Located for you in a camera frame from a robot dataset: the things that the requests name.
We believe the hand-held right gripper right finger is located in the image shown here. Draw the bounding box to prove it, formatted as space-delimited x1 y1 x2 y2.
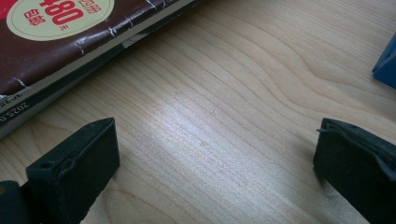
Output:
312 117 396 224

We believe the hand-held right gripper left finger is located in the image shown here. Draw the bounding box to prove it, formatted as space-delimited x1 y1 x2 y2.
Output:
26 117 120 224

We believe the blue file rack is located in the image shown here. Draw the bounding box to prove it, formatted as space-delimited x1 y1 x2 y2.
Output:
372 32 396 91

